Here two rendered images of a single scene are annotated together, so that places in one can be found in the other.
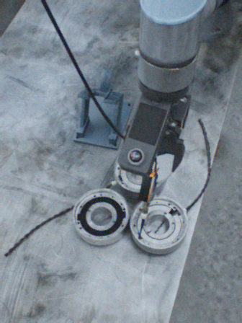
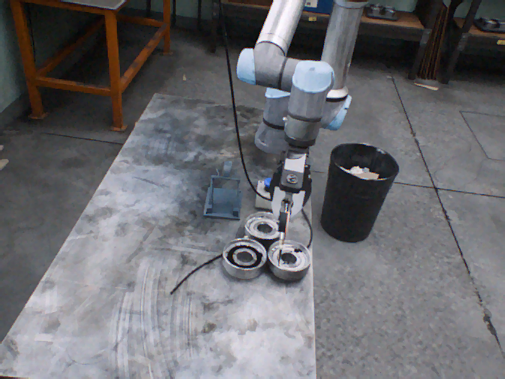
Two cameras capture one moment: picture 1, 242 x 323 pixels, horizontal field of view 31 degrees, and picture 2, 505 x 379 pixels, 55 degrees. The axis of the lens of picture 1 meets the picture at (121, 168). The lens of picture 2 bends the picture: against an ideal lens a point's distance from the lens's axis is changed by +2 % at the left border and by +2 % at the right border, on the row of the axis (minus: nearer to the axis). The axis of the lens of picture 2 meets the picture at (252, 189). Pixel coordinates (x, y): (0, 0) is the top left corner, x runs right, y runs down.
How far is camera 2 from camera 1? 0.54 m
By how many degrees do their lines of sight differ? 27
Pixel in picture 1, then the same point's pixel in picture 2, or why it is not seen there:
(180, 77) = (315, 128)
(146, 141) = (297, 170)
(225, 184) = not seen: hidden behind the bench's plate
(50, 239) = (204, 280)
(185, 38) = (320, 102)
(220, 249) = not seen: hidden behind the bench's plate
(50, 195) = (195, 251)
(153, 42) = (302, 104)
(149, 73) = (297, 127)
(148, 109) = (294, 153)
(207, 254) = not seen: hidden behind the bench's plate
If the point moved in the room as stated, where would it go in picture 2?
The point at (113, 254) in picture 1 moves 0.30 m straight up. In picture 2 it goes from (258, 284) to (276, 179)
